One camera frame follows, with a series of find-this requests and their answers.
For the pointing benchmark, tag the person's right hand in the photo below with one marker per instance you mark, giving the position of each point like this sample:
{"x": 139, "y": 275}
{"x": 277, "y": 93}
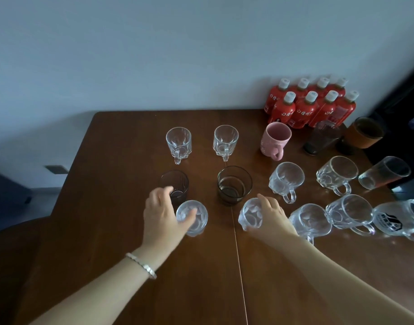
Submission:
{"x": 274, "y": 221}

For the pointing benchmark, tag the person's left hand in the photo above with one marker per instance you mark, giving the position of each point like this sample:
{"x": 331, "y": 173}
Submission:
{"x": 161, "y": 220}

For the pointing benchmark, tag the small smoky glass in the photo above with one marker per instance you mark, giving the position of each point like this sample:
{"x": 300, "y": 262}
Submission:
{"x": 178, "y": 182}

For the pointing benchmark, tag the dark smoky wide cup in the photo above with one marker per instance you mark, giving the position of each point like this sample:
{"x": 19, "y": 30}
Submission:
{"x": 234, "y": 186}

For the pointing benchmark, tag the pink ceramic mug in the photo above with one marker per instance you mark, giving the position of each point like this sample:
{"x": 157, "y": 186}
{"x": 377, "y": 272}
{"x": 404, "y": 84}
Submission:
{"x": 273, "y": 140}

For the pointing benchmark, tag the dark smoky tall glass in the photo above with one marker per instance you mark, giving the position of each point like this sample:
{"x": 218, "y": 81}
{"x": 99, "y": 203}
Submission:
{"x": 320, "y": 140}

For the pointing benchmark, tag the clear tumbler with red print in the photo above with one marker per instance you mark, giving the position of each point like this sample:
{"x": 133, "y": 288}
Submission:
{"x": 383, "y": 174}

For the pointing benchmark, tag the glass mug with black logo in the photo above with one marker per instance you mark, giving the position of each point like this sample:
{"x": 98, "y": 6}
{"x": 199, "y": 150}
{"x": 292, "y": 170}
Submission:
{"x": 393, "y": 220}

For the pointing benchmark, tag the brown banded glass cup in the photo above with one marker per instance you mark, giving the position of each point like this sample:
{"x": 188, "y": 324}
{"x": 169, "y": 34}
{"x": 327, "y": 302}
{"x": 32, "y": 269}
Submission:
{"x": 362, "y": 137}

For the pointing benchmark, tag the person's left forearm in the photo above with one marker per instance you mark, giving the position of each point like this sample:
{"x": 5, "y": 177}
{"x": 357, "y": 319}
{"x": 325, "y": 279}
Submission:
{"x": 102, "y": 294}

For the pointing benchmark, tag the person's right forearm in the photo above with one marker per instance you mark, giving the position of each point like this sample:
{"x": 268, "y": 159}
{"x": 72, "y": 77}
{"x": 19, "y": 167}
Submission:
{"x": 329, "y": 284}

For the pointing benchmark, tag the brown wooden table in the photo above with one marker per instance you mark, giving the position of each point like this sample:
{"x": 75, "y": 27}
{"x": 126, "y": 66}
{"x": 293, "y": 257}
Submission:
{"x": 125, "y": 159}

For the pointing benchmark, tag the group of red drink bottles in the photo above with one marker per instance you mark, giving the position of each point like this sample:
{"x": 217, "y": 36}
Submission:
{"x": 301, "y": 111}

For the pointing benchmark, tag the dark wooden chair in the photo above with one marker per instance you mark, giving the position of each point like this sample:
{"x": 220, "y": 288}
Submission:
{"x": 10, "y": 253}

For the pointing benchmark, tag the black water dispenser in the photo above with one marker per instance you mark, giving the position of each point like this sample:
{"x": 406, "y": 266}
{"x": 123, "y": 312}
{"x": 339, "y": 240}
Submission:
{"x": 406, "y": 98}

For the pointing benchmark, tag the wall outlet plate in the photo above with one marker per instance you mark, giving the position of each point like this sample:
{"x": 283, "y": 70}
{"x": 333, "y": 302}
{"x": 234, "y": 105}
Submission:
{"x": 56, "y": 169}

